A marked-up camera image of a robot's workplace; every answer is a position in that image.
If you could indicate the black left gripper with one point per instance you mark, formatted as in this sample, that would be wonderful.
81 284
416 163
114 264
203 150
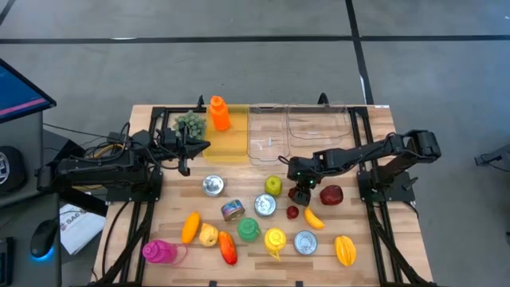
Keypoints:
171 143

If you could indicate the black cap with logo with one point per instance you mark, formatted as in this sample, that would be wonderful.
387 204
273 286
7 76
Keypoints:
10 167

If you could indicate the yellow starfruit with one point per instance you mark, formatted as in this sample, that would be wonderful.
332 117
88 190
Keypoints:
345 250

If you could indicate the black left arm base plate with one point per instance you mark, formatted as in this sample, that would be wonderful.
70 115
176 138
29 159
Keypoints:
119 195

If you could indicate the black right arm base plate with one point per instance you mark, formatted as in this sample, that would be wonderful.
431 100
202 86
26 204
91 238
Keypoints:
398 195

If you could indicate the black metal table frame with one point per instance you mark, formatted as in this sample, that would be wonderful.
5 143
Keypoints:
157 113

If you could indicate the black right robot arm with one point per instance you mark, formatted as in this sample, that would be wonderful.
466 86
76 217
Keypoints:
358 153

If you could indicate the yellow pear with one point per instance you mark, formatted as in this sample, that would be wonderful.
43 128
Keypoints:
208 235

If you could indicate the silver can green label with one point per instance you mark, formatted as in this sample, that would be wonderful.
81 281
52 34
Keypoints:
213 185

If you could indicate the black power brick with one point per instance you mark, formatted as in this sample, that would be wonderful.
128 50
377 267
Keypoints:
116 137

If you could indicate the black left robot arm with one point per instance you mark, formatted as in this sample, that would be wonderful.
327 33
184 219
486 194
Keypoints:
99 169

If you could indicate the yellow banana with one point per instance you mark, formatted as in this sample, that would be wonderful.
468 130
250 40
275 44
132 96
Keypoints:
314 218

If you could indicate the black computer mouse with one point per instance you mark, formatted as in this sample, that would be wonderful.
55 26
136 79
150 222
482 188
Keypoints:
44 239

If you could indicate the green apple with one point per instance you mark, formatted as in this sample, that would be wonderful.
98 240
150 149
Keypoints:
273 185

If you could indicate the dark red round fruit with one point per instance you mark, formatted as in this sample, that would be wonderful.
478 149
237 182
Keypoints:
331 195

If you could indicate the white paper booklet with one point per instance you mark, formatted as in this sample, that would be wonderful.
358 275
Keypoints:
81 231

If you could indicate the green plastic bottle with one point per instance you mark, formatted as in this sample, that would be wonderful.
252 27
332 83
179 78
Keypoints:
248 230

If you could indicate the yellow plastic bottle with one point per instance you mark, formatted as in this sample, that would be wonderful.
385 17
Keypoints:
275 240

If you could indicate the yellow translucent plastic bin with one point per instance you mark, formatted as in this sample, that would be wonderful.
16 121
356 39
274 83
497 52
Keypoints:
229 145

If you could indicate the grey stand foot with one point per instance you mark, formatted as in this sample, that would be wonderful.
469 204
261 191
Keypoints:
496 156

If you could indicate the black keyboard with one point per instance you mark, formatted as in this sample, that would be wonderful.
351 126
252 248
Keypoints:
5 255

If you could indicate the wide clear plastic bin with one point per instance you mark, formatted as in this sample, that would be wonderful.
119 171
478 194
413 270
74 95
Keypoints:
318 123

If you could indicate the silver can red label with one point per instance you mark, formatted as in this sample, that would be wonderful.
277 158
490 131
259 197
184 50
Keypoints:
305 242

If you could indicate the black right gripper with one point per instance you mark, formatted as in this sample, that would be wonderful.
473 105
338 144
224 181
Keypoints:
303 171

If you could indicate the green succulent plant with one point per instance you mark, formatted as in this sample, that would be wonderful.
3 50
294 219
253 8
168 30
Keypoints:
195 121

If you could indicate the narrow clear plastic bin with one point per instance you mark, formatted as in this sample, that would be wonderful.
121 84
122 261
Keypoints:
267 135

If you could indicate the computer monitor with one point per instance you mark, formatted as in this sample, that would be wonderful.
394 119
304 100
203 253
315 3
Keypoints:
16 95

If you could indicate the pink plastic bottle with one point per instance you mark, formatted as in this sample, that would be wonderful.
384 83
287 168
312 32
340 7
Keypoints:
159 252

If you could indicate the colourful printed tin can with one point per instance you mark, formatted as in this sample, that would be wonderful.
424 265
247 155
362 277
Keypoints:
233 210

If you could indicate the orange plastic bottle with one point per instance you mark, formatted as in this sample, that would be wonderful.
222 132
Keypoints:
220 115

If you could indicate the small red plum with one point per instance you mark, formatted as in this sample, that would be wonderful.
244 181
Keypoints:
292 212

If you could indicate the silver can blue label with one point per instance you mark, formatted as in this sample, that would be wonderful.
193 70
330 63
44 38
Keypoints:
265 205

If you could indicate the grey desk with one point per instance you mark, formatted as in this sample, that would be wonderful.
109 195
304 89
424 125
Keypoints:
20 223

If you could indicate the orange mango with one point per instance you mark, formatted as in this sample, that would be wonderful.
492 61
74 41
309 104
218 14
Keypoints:
191 227

